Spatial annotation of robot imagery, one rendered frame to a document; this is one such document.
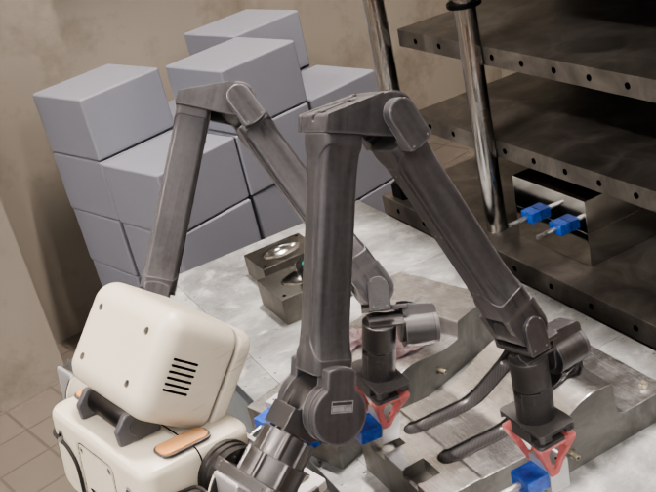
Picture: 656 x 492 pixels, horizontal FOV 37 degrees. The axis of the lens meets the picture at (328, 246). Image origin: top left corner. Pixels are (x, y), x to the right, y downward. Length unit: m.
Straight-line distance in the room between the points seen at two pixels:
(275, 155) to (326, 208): 0.42
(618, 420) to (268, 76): 2.23
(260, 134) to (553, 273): 1.03
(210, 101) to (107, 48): 2.76
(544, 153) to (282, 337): 0.77
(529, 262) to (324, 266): 1.32
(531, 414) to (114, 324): 0.61
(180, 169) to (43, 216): 2.73
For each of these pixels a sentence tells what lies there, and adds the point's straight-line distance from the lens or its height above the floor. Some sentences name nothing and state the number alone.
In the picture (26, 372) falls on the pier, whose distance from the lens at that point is 4.11.
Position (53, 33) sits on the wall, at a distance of 4.23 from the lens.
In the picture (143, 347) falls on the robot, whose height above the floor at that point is 1.36.
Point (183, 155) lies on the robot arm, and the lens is 1.60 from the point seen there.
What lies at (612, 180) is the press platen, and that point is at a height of 1.03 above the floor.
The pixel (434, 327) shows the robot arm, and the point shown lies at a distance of 1.61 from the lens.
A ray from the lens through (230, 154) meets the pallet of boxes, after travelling 3.58.
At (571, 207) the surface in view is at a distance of 2.38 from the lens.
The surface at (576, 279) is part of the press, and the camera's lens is 2.37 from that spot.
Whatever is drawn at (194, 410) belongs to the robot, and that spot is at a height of 1.26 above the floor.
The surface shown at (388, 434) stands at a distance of 1.72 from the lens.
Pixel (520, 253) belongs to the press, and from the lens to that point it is 2.52.
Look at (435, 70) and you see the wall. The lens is 5.59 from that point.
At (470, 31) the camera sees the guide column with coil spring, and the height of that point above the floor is 1.34.
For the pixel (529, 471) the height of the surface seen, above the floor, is 0.95.
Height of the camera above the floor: 1.94
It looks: 25 degrees down
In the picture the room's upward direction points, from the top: 13 degrees counter-clockwise
